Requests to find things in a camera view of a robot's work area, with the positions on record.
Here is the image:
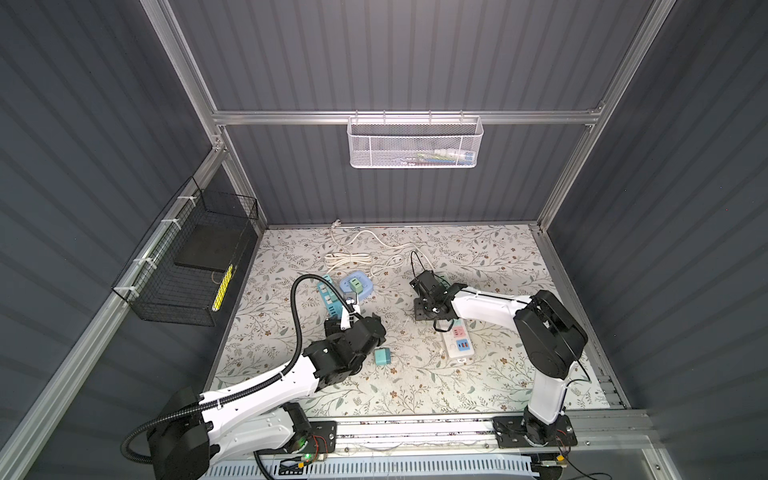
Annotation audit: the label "teal power strip with USB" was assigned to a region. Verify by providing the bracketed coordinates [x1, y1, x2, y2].
[317, 275, 345, 320]

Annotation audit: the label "white long power strip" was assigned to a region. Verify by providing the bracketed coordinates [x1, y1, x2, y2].
[441, 319, 475, 365]

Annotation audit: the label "blue square socket cube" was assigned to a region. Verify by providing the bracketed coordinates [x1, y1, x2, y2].
[339, 270, 374, 303]

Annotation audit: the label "green plug cube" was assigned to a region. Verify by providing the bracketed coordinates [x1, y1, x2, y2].
[348, 277, 364, 295]

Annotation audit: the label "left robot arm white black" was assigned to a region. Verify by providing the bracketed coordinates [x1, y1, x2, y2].
[120, 274, 386, 479]

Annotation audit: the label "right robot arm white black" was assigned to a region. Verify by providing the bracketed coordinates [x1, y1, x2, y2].
[410, 270, 588, 445]

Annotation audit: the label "teal plug cube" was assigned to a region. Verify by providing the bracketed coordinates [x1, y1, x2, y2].
[374, 348, 392, 366]

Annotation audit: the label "floral patterned table mat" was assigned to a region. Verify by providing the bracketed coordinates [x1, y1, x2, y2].
[208, 225, 555, 417]

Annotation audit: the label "yellow marker pen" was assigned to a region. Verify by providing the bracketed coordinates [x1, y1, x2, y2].
[211, 264, 235, 312]

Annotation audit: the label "pens in white basket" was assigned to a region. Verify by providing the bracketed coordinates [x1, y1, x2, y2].
[395, 148, 476, 168]

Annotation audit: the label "black flat pad in basket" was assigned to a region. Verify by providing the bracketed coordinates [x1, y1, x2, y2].
[174, 225, 248, 273]

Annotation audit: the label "white coiled power cable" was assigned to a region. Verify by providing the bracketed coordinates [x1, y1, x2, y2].
[323, 219, 433, 278]

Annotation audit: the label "white ventilated cable tray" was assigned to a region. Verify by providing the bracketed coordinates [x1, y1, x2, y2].
[203, 454, 538, 480]

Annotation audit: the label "white wire mesh basket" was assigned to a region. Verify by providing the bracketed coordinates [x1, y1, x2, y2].
[346, 115, 484, 169]

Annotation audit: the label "black wire mesh basket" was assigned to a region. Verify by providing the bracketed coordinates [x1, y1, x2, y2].
[113, 179, 259, 327]

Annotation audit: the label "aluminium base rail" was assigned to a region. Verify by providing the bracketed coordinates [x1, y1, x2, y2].
[170, 409, 655, 460]

